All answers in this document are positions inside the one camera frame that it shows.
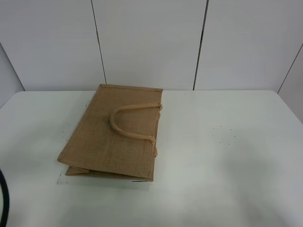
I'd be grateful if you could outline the brown linen tote bag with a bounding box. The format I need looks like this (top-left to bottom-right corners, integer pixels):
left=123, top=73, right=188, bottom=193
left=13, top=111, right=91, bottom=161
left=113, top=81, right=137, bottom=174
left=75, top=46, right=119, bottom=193
left=57, top=84, right=162, bottom=182

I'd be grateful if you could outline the black cable lower left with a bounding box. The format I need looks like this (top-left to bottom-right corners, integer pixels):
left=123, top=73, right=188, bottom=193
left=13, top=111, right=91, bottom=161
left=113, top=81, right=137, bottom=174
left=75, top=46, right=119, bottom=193
left=0, top=170, right=11, bottom=227

